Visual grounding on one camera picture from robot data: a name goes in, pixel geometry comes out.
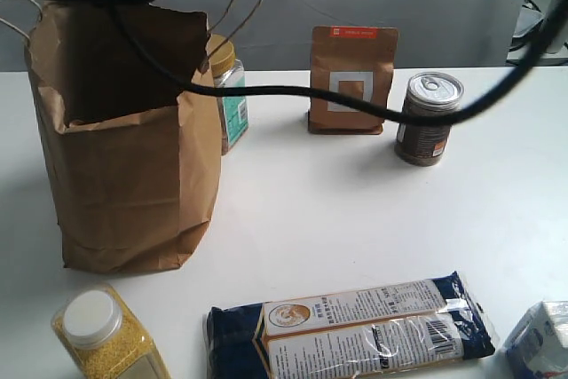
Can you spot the brown paper bag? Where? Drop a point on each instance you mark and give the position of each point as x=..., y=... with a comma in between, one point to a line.
x=132, y=151

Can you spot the brown kraft coffee pouch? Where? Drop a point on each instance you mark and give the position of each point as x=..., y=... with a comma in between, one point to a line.
x=356, y=62

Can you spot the white blue tissue pack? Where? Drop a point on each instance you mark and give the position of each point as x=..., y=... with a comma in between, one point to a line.
x=537, y=345

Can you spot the blue noodle package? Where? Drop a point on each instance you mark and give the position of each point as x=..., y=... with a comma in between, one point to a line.
x=373, y=331

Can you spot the clear canister brown grains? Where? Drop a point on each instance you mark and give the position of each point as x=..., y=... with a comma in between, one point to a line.
x=430, y=94

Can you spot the clear jar teal label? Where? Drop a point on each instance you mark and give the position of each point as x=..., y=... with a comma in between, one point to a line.
x=228, y=72

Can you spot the yellow millet bottle white cap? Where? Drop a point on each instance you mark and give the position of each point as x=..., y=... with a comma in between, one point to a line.
x=104, y=338

